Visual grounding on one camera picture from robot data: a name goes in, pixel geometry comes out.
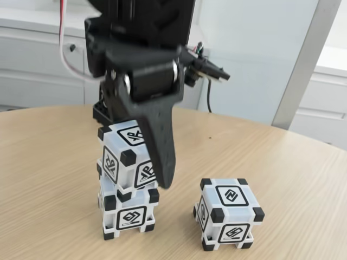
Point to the white low cabinet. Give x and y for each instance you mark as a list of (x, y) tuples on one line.
[(325, 94)]

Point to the white door cabinet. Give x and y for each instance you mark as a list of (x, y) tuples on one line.
[(198, 100)]

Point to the gripper camera module with mount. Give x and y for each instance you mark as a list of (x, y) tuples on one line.
[(208, 67)]

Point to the white drawer cabinet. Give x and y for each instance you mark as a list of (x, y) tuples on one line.
[(40, 67)]

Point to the white cube house symbol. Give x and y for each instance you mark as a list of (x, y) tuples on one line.
[(130, 216)]

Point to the grey metal post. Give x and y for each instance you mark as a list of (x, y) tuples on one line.
[(306, 67)]

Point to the white cube crossed symbol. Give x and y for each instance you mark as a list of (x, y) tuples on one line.
[(130, 135)]

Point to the black cabinet key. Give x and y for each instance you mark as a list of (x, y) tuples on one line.
[(72, 48)]

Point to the white cube zigzag symbol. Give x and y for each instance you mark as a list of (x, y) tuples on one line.
[(230, 196)]

